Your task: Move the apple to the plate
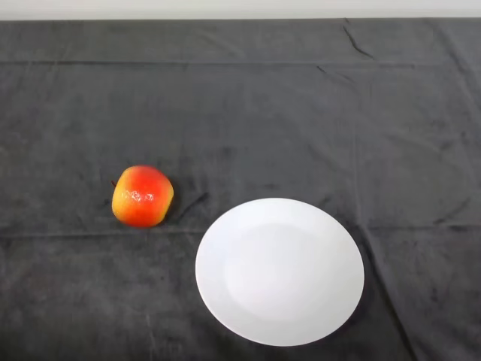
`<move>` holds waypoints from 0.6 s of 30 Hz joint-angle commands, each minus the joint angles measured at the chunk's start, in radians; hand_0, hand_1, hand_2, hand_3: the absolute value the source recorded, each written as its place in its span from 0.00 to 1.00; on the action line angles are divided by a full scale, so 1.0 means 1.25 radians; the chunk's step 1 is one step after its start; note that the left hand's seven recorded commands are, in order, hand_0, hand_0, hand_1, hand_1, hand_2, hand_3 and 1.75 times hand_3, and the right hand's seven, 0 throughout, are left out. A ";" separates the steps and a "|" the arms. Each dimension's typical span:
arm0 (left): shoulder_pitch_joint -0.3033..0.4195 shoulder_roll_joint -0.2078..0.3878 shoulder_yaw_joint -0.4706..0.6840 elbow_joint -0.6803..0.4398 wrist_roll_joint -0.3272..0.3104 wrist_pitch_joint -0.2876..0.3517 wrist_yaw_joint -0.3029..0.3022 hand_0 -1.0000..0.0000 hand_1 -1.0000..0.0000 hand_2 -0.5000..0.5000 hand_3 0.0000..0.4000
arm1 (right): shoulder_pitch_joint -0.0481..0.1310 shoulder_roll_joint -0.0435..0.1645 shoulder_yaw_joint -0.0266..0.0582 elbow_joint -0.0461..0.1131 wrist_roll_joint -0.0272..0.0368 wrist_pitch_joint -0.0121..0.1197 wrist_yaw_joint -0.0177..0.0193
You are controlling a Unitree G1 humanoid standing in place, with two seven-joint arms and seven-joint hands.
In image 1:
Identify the black cloth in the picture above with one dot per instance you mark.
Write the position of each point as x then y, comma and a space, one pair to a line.
240, 113

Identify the red yellow apple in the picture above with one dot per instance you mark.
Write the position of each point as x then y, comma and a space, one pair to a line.
143, 197

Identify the round white plate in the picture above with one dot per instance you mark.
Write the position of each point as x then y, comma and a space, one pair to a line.
280, 272

